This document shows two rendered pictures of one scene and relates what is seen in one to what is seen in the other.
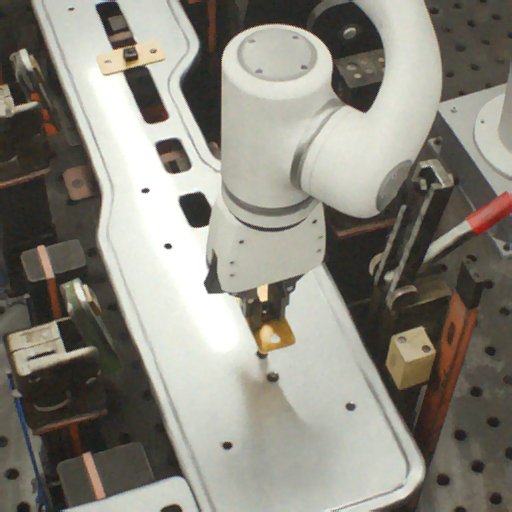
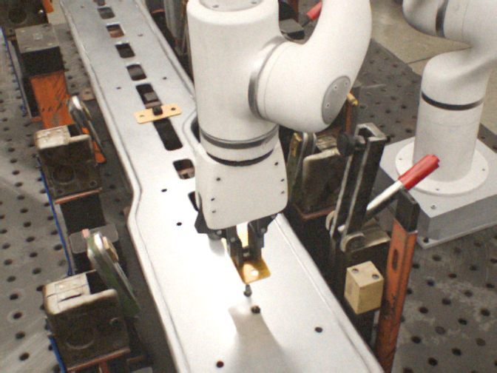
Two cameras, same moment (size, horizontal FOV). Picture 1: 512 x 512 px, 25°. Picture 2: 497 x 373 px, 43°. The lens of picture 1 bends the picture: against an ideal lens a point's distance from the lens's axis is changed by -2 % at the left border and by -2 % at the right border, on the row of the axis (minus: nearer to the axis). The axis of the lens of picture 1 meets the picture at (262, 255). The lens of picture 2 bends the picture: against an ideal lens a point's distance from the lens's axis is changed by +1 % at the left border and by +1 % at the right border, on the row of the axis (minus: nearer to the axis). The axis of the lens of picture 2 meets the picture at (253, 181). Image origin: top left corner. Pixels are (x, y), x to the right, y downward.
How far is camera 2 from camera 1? 0.39 m
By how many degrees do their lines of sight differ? 13
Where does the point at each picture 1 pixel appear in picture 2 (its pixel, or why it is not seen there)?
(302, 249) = (268, 189)
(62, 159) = (123, 201)
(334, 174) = (284, 88)
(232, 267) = (213, 203)
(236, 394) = (228, 323)
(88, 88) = (127, 132)
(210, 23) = not seen: hidden behind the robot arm
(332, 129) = (280, 53)
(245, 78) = (204, 11)
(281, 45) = not seen: outside the picture
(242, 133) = (207, 67)
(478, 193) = not seen: hidden behind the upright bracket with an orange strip
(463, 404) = (407, 348)
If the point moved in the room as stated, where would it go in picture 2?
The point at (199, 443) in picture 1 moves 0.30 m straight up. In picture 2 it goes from (197, 363) to (169, 166)
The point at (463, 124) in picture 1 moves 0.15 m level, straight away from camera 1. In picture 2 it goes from (387, 162) to (393, 124)
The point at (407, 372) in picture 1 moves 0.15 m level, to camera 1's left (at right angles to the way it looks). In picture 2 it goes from (362, 297) to (239, 296)
